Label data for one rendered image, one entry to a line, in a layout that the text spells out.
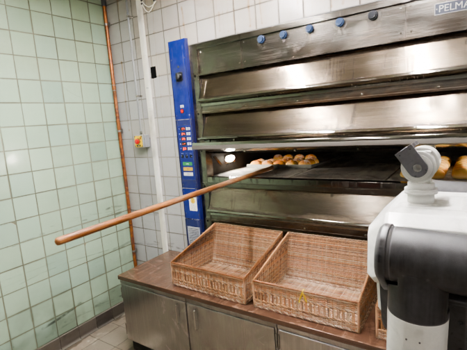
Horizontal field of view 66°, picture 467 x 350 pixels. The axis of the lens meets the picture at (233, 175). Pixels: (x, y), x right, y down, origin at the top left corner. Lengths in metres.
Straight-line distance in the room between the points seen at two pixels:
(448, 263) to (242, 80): 1.94
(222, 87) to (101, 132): 1.13
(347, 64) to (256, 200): 1.00
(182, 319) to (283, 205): 0.93
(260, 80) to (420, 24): 0.90
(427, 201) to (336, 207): 1.37
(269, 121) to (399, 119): 0.75
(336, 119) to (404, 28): 0.54
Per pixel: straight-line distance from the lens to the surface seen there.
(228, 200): 2.51
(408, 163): 0.78
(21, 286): 2.88
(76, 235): 1.46
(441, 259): 0.61
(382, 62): 2.05
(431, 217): 0.75
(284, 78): 2.22
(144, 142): 2.89
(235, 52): 2.43
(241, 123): 2.37
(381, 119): 2.03
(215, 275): 2.10
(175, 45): 2.69
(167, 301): 2.38
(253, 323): 2.02
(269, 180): 2.31
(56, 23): 3.04
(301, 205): 2.25
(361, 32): 2.11
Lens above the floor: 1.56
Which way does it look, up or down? 9 degrees down
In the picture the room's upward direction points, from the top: 4 degrees counter-clockwise
